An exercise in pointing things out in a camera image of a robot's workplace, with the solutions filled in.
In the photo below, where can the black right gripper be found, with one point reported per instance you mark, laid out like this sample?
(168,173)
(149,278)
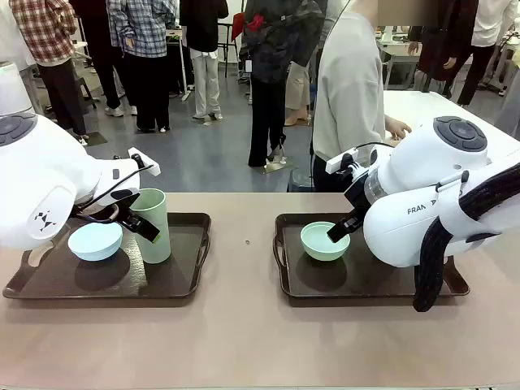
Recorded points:
(357,197)

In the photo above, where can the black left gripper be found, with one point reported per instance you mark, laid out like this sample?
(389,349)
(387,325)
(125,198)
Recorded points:
(124,195)

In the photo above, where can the tall light green cup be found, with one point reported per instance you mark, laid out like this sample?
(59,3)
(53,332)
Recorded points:
(156,203)

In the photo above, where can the light green bowl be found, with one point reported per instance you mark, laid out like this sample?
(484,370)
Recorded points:
(319,245)

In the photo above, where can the light blue bowl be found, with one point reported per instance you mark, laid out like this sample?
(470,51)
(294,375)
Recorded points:
(95,243)

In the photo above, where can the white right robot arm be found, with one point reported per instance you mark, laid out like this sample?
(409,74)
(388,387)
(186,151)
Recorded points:
(426,162)

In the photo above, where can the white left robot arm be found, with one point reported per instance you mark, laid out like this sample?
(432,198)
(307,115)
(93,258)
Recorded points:
(40,183)

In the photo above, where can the dark brown plastic tray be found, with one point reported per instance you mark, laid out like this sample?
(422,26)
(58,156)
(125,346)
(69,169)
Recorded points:
(101,280)
(325,280)

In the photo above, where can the person's left hand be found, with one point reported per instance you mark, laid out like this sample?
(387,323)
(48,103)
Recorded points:
(400,129)

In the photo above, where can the brass floor socket plate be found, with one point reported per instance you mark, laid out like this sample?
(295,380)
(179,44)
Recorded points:
(278,165)

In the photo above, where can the person in tan trousers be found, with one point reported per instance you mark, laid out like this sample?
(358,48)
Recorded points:
(298,89)

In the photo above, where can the person in grey t-shirt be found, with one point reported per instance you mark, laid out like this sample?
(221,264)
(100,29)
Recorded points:
(349,81)

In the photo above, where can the person in dark clothes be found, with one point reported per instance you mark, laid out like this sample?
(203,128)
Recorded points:
(99,48)

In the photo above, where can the person in blue plaid shirt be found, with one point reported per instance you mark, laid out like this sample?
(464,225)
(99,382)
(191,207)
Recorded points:
(142,32)

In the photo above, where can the person in camouflage jacket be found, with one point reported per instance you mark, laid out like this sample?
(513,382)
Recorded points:
(276,40)

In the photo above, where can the person in maroon skirt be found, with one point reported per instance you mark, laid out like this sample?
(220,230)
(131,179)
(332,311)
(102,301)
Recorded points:
(438,40)

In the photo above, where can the person with beige trousers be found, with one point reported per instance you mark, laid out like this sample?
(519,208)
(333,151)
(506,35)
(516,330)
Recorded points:
(205,24)

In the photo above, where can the person in red plaid shirt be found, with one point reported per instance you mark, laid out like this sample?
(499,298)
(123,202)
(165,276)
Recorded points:
(44,32)

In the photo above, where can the person in white shirt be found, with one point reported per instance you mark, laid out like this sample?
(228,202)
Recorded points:
(491,20)

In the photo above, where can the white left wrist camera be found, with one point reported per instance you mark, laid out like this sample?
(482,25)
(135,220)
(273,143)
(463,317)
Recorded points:
(152,170)

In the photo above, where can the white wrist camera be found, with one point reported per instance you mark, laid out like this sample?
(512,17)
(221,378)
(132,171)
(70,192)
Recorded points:
(335,164)
(152,170)

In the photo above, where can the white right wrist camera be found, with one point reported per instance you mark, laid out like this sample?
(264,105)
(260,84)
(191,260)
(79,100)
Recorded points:
(335,164)

